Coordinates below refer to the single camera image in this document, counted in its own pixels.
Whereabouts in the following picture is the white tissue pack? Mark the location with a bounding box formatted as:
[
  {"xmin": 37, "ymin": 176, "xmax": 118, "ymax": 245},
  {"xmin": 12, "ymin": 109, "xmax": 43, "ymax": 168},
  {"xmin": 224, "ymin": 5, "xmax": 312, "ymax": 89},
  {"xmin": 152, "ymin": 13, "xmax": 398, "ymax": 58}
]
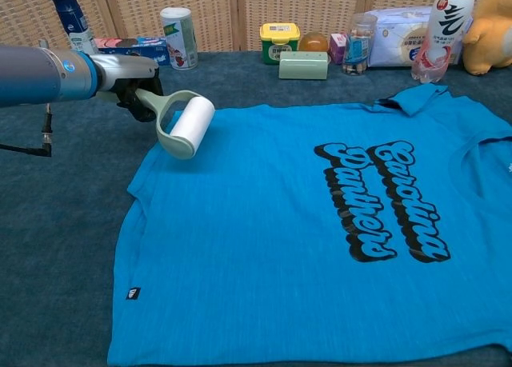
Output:
[{"xmin": 366, "ymin": 6, "xmax": 473, "ymax": 68}]

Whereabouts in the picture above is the woven folding screen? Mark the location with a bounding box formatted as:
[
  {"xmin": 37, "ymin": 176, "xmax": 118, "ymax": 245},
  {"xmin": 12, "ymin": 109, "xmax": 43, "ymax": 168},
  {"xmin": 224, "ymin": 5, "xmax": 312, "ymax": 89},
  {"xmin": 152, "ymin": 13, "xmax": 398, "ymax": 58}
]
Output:
[{"xmin": 0, "ymin": 0, "xmax": 512, "ymax": 60}]

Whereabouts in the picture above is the yellow plush toy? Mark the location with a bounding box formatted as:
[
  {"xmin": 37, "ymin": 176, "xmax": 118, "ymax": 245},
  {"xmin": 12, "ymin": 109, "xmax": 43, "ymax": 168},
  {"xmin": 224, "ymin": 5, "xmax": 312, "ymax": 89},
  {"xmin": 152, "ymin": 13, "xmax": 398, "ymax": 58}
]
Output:
[{"xmin": 462, "ymin": 0, "xmax": 512, "ymax": 76}]

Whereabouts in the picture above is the clear jar with sticks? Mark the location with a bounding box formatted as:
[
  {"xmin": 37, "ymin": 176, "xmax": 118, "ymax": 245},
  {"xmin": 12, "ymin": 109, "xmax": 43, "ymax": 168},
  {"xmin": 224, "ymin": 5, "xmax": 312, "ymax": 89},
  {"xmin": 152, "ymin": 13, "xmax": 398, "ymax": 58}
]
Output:
[{"xmin": 342, "ymin": 13, "xmax": 378, "ymax": 77}]

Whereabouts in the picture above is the orange jelly cup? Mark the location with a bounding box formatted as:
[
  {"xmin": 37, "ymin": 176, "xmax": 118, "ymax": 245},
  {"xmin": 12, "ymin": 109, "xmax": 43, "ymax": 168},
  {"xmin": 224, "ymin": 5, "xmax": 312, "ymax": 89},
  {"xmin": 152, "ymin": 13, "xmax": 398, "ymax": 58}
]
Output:
[{"xmin": 298, "ymin": 30, "xmax": 330, "ymax": 54}]

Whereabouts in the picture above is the navy capped spray bottle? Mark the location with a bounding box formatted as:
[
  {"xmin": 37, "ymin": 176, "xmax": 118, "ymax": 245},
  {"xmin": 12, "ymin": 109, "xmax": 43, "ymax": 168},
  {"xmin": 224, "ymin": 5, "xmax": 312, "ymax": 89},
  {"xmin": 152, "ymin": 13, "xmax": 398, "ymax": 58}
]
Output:
[{"xmin": 47, "ymin": 0, "xmax": 101, "ymax": 56}]

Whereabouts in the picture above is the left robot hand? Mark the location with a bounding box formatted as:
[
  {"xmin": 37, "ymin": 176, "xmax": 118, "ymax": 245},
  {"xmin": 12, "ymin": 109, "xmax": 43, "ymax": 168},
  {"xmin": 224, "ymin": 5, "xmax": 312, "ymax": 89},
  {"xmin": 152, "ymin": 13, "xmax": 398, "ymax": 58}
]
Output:
[{"xmin": 97, "ymin": 53, "xmax": 164, "ymax": 123}]

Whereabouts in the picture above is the pale green roller cover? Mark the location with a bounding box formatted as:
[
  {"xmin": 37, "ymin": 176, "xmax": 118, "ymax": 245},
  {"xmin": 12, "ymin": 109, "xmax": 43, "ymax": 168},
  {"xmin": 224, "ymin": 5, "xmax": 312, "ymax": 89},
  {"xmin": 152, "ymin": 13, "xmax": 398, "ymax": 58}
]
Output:
[{"xmin": 278, "ymin": 50, "xmax": 330, "ymax": 81}]

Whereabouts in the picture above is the pale green lint roller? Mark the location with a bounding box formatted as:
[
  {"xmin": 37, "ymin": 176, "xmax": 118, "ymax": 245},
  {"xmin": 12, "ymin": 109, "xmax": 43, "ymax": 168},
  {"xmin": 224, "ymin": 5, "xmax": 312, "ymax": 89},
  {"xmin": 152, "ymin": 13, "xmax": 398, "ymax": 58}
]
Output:
[{"xmin": 134, "ymin": 87, "xmax": 216, "ymax": 161}]

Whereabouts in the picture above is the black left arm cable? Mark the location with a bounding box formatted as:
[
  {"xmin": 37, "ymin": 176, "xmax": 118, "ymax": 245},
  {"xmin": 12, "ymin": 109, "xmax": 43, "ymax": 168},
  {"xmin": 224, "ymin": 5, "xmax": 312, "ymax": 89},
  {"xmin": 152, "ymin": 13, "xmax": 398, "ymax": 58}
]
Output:
[{"xmin": 0, "ymin": 102, "xmax": 54, "ymax": 158}]

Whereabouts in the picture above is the small pink purple carton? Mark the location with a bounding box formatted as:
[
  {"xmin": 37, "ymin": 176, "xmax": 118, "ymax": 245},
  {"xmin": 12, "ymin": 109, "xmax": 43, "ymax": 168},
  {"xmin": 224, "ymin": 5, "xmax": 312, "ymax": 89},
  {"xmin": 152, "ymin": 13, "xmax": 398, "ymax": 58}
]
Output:
[{"xmin": 328, "ymin": 32, "xmax": 348, "ymax": 65}]

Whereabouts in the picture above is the dark teal table cloth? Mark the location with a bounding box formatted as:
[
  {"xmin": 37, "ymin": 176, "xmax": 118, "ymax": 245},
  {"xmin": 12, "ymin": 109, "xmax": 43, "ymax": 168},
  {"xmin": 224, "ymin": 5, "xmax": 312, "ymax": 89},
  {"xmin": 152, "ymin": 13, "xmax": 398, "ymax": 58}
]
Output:
[{"xmin": 0, "ymin": 50, "xmax": 512, "ymax": 367}]

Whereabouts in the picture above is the blue printed T-shirt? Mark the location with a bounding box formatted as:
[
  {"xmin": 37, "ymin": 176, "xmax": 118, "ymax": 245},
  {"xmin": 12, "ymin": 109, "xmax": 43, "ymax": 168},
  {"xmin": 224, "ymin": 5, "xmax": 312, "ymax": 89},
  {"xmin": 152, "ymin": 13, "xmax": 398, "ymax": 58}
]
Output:
[{"xmin": 106, "ymin": 82, "xmax": 512, "ymax": 367}]

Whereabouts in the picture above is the clear drink bottle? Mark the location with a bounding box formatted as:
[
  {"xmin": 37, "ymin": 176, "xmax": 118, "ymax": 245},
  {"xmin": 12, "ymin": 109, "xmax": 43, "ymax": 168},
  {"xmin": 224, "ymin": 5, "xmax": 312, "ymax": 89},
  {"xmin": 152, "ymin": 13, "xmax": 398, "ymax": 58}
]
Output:
[{"xmin": 410, "ymin": 0, "xmax": 475, "ymax": 84}]

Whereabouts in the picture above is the blue cookie box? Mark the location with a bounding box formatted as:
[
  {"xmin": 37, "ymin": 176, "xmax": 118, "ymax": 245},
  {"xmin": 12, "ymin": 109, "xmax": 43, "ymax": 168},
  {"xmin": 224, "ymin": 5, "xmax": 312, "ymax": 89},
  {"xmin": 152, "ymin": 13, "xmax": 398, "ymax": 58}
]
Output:
[{"xmin": 94, "ymin": 37, "xmax": 171, "ymax": 67}]

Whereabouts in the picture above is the white lidded snack canister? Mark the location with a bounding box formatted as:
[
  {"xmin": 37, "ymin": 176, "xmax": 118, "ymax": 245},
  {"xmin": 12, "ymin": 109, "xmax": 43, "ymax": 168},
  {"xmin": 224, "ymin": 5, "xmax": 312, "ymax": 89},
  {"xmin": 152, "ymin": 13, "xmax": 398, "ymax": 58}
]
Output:
[{"xmin": 159, "ymin": 6, "xmax": 199, "ymax": 71}]

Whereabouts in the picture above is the yellow lidded green tub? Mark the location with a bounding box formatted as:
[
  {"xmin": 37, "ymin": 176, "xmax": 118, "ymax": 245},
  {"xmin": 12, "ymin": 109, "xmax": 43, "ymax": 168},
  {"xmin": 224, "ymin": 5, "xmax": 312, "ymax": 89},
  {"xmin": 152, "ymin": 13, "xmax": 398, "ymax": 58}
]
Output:
[{"xmin": 258, "ymin": 22, "xmax": 301, "ymax": 66}]

